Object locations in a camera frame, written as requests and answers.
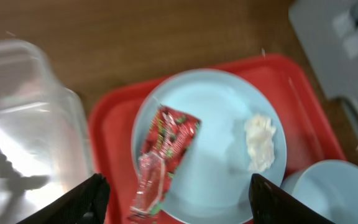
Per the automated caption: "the red serving tray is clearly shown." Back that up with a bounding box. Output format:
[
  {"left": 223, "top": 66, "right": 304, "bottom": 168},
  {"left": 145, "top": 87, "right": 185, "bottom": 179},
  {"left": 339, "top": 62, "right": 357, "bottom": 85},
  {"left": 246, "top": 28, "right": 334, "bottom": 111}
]
[{"left": 88, "top": 54, "right": 346, "bottom": 223}]

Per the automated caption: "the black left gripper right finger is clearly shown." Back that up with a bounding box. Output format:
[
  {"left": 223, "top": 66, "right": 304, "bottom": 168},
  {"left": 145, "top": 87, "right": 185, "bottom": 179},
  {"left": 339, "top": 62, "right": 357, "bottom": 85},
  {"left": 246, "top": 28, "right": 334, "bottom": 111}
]
[{"left": 249, "top": 174, "right": 334, "bottom": 224}]

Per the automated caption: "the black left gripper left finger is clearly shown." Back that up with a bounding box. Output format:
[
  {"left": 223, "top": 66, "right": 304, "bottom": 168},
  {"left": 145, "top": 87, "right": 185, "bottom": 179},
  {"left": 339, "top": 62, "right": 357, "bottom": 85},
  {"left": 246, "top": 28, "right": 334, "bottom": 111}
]
[{"left": 18, "top": 174, "right": 110, "bottom": 224}]

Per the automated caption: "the light blue plate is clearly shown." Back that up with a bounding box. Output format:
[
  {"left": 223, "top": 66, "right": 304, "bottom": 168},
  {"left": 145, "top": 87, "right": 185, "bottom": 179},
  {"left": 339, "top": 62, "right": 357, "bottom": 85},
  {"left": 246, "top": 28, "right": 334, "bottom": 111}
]
[{"left": 131, "top": 69, "right": 287, "bottom": 223}]

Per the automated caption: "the clear plastic bin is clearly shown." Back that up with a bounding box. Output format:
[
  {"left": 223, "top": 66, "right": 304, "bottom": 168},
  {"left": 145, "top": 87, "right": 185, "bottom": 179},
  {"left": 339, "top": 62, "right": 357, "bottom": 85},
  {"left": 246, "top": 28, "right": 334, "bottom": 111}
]
[{"left": 0, "top": 40, "right": 94, "bottom": 223}]

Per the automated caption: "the light blue bowl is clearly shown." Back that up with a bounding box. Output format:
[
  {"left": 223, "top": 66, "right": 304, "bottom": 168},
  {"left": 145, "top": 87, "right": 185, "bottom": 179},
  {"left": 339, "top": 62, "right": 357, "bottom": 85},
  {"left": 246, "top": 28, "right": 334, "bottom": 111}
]
[{"left": 281, "top": 160, "right": 358, "bottom": 223}]

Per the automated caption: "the red snack wrapper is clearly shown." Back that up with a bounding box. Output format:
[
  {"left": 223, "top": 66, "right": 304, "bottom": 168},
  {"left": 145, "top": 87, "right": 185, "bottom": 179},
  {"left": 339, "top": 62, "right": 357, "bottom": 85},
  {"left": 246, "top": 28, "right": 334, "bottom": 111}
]
[{"left": 127, "top": 106, "right": 201, "bottom": 223}]

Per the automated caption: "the grey dishwasher rack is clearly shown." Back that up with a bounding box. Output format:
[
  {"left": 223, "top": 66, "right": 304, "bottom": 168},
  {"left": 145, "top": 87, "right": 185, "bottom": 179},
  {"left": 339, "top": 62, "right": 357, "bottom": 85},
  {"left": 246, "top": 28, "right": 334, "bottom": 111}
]
[{"left": 288, "top": 0, "right": 358, "bottom": 137}]

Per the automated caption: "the white tissue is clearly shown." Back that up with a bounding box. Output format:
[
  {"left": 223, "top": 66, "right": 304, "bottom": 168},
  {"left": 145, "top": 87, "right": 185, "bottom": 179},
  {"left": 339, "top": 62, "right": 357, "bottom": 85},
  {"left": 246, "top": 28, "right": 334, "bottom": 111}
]
[{"left": 244, "top": 114, "right": 277, "bottom": 172}]

